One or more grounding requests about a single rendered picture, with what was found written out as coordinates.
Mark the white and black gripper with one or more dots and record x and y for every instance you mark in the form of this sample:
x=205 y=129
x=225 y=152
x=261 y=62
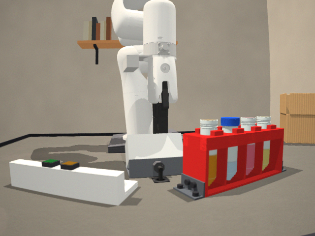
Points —
x=162 y=87

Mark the red tube rack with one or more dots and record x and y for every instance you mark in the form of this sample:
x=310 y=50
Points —
x=196 y=149

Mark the dark grey bolted mounting bracket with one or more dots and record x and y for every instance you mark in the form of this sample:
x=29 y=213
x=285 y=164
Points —
x=187 y=190

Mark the brown cardboard box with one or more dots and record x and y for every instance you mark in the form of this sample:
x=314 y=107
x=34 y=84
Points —
x=297 y=117

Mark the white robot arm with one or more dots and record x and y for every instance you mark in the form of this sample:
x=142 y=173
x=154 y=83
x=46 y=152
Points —
x=143 y=33

